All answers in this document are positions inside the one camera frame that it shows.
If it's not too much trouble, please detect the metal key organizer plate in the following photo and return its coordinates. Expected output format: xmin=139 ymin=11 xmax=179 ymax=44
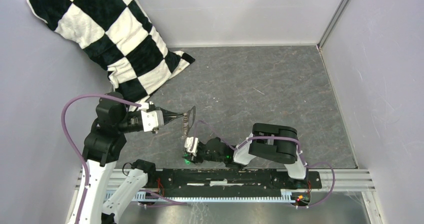
xmin=181 ymin=106 xmax=196 ymax=139

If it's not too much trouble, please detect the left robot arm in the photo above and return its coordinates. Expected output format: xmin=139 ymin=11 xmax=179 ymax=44
xmin=61 ymin=92 xmax=184 ymax=223

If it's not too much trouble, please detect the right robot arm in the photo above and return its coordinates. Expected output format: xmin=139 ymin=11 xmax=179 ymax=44
xmin=184 ymin=123 xmax=309 ymax=188

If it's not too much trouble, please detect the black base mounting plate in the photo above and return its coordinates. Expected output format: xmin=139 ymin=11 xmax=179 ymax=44
xmin=145 ymin=169 xmax=322 ymax=198

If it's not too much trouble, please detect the black and white checkered pillow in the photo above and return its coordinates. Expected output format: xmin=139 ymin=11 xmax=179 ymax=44
xmin=27 ymin=0 xmax=195 ymax=103

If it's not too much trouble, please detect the aluminium corner profile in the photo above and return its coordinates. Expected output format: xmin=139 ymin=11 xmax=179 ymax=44
xmin=316 ymin=0 xmax=350 ymax=52

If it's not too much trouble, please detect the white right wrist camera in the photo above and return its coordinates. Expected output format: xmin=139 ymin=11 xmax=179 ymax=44
xmin=184 ymin=137 xmax=199 ymax=156

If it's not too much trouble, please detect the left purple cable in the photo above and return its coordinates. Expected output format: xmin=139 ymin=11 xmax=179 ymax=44
xmin=61 ymin=93 xmax=188 ymax=224

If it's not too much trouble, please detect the purple cable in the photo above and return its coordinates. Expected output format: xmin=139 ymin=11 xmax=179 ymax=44
xmin=192 ymin=119 xmax=336 ymax=210
xmin=61 ymin=93 xmax=188 ymax=224

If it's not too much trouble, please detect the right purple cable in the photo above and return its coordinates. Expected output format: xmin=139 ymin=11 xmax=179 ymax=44
xmin=192 ymin=119 xmax=336 ymax=210

